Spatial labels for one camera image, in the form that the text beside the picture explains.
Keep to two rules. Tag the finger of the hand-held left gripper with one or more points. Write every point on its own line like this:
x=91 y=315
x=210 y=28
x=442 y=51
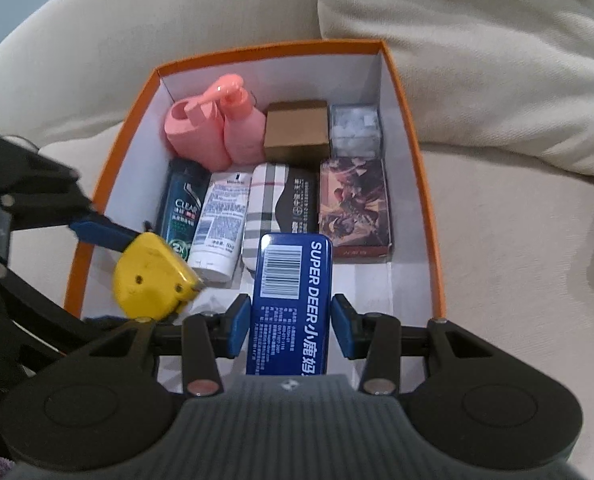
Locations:
x=102 y=232
x=27 y=300

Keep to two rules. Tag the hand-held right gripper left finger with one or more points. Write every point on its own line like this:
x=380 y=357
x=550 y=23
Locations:
x=239 y=330

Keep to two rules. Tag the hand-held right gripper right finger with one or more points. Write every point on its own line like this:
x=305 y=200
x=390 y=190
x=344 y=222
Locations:
x=342 y=327

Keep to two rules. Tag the orange cardboard box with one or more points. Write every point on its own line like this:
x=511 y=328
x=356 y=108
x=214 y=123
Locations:
x=367 y=285

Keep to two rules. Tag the blue tin case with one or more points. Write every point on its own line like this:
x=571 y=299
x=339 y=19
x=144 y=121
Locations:
x=287 y=300

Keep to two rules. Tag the yellow tape measure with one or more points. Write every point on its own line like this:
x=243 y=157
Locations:
x=147 y=275

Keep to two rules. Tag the dark green shampoo bottle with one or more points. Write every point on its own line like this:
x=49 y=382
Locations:
x=182 y=205

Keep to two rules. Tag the white cream tube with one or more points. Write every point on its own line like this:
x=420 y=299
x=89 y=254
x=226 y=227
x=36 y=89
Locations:
x=222 y=220

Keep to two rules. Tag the brown printed card box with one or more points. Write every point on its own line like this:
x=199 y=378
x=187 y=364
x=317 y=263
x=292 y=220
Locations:
x=354 y=205

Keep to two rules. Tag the plaid tin case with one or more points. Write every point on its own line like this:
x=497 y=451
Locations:
x=267 y=200

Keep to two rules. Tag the pink plastic container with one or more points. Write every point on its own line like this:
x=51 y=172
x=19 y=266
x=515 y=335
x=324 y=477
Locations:
x=197 y=135

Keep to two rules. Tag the pink pump bottle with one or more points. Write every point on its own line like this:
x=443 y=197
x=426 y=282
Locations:
x=244 y=132

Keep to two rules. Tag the clear plastic box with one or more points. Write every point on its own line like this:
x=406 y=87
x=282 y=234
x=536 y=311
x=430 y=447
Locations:
x=354 y=132

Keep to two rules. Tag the small brown cardboard box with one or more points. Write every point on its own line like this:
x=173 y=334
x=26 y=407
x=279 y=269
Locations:
x=297 y=127

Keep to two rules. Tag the beige sofa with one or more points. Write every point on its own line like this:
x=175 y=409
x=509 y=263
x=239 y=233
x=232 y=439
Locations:
x=502 y=260

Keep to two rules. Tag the beige pillow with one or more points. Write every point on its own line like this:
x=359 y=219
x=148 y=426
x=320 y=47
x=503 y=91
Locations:
x=477 y=60

